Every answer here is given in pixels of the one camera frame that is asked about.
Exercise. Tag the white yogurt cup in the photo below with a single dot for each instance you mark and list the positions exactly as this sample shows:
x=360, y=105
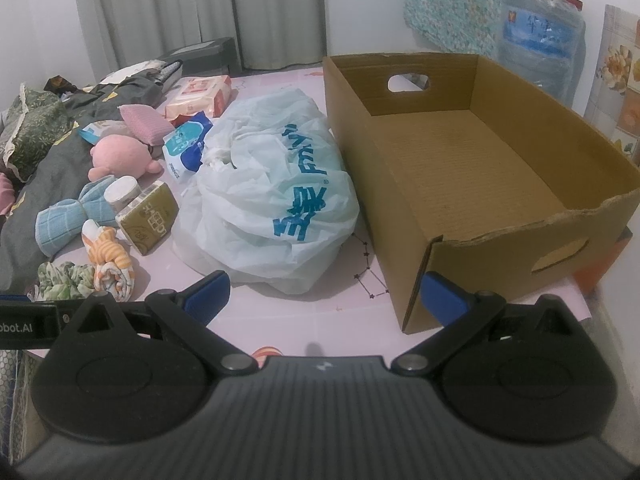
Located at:
x=122, y=192

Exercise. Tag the pink plush toy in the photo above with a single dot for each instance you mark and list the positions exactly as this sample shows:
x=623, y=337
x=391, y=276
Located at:
x=121, y=156

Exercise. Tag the dark grey storage bin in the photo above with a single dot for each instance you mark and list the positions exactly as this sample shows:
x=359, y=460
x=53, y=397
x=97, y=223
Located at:
x=209, y=58

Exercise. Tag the orange white cloth bundle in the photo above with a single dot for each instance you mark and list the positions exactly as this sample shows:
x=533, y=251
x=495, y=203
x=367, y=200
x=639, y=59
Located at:
x=113, y=267

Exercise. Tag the red wet wipes pack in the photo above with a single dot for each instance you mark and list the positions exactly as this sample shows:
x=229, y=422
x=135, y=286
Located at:
x=210, y=95

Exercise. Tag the green floral cloth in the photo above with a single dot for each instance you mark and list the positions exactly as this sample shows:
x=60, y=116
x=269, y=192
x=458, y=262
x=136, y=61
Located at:
x=64, y=281

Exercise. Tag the grey curtain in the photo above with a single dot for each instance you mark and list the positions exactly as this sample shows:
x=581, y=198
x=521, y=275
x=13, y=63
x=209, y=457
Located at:
x=268, y=34

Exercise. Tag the pink sponge block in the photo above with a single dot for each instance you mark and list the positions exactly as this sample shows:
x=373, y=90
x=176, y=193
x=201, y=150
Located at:
x=146, y=123

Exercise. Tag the white plastic shopping bag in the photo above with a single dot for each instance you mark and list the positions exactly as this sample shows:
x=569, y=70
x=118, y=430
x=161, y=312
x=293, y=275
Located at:
x=271, y=202

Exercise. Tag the blue checked towel bundle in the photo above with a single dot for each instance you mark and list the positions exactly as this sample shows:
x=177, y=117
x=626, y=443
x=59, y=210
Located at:
x=58, y=225

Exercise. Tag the brown cardboard box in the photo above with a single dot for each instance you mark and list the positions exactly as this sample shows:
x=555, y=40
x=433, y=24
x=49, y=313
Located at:
x=464, y=169

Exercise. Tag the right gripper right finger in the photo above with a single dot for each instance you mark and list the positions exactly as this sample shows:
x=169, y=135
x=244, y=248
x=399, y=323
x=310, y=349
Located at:
x=462, y=315

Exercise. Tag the green leaf pattern pillow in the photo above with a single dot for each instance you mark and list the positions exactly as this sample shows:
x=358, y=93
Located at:
x=34, y=122

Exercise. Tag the blue white diaper pack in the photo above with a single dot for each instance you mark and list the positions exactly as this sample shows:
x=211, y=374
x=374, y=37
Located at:
x=183, y=148

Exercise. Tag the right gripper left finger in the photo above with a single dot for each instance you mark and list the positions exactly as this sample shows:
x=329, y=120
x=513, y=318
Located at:
x=184, y=316

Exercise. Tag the large blue water bottle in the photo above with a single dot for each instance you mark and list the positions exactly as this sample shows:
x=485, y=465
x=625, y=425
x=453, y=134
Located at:
x=543, y=42

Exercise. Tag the gold tissue pack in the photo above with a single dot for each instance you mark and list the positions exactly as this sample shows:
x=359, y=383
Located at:
x=149, y=217

